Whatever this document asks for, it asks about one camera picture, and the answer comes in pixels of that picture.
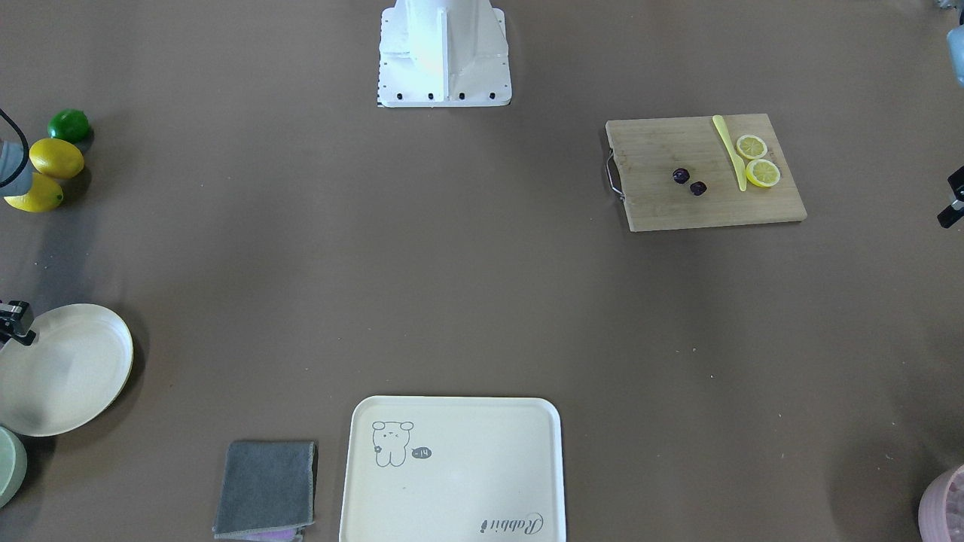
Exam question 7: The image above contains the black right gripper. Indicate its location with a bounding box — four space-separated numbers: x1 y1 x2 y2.
1 300 37 346

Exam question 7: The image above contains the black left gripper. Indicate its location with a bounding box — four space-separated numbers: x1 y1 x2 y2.
937 167 964 229

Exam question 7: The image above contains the lower dark red cherry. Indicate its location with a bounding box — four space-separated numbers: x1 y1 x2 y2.
672 168 690 183

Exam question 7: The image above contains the cream rabbit tray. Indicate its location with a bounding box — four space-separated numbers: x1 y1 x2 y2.
340 395 567 541

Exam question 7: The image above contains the cream plate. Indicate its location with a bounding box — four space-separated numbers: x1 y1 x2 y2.
1 304 134 438

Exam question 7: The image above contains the lower yellow lemon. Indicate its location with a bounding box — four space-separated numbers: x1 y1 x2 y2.
3 172 63 213

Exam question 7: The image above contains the yellow lemon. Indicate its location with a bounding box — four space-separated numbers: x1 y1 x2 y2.
29 138 85 181
3 172 63 213

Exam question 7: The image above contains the green bowl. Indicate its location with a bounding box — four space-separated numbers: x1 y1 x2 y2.
1 428 28 507

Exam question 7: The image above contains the upper yellow lemon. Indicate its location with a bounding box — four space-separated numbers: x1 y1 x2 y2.
29 138 85 181

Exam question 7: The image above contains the upper lemon slice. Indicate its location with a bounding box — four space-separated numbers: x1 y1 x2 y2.
745 159 782 188

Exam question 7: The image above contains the lemon slice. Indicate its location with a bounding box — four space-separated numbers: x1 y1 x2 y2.
745 159 782 188
734 134 769 161

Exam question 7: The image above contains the green lime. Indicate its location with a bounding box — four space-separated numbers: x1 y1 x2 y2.
46 108 92 143

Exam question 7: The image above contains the lower lemon slice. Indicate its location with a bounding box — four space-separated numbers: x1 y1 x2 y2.
734 134 769 161

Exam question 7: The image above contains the yellow plastic knife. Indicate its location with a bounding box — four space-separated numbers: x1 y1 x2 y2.
710 114 747 192

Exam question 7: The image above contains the bamboo cutting board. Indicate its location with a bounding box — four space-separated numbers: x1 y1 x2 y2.
605 114 808 231

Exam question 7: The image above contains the pink ice bucket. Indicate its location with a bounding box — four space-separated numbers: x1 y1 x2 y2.
918 465 963 541

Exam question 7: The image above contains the grey folded cloth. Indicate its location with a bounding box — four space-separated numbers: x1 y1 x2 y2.
212 440 316 541

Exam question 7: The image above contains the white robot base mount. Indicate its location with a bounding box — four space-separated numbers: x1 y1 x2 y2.
377 1 513 108

